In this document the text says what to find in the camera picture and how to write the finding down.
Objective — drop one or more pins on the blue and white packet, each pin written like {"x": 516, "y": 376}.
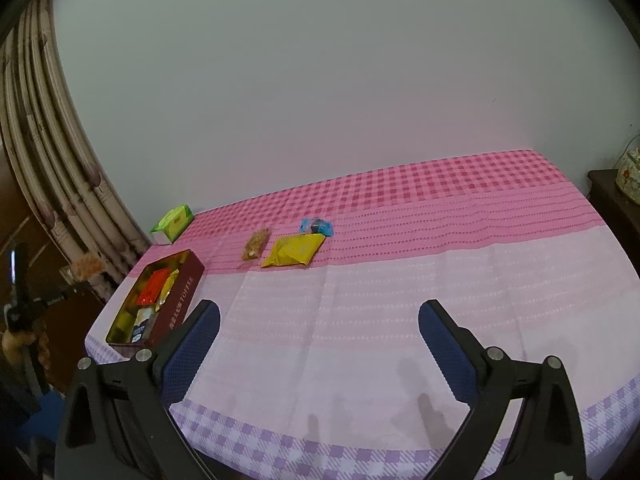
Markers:
{"x": 142, "y": 325}

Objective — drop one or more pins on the beige patterned curtain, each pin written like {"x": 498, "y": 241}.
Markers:
{"x": 60, "y": 160}

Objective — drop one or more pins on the green tissue pack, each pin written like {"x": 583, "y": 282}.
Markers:
{"x": 175, "y": 220}

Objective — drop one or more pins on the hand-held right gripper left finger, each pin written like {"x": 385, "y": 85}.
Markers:
{"x": 192, "y": 355}

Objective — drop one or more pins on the red snack packet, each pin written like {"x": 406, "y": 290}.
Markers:
{"x": 152, "y": 290}

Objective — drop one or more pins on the pink checked tablecloth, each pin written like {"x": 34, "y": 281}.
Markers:
{"x": 400, "y": 270}

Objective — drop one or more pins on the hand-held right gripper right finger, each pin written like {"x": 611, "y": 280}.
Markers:
{"x": 447, "y": 355}

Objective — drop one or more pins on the yellow packet with silver strip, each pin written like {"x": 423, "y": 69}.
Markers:
{"x": 167, "y": 290}

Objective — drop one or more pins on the yellow snack packet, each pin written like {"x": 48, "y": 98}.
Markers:
{"x": 292, "y": 251}

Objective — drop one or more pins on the brown wooden cabinet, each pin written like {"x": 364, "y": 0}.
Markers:
{"x": 75, "y": 350}

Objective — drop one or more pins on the blue plastic object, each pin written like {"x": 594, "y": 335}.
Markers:
{"x": 47, "y": 415}

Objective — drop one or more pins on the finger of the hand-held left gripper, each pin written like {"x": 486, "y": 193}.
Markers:
{"x": 60, "y": 297}

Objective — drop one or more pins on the dark wooden side table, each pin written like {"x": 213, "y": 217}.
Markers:
{"x": 612, "y": 200}

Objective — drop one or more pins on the floral ceramic teapot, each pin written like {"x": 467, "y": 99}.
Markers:
{"x": 631, "y": 175}

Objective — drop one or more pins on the nut bar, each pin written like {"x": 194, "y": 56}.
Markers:
{"x": 256, "y": 245}
{"x": 89, "y": 266}

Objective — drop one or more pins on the blue wrapped candy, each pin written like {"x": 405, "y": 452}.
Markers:
{"x": 315, "y": 226}

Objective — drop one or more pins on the gold metal tin box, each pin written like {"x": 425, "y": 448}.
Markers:
{"x": 187, "y": 285}

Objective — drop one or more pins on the person's left hand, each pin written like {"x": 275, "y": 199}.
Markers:
{"x": 30, "y": 340}

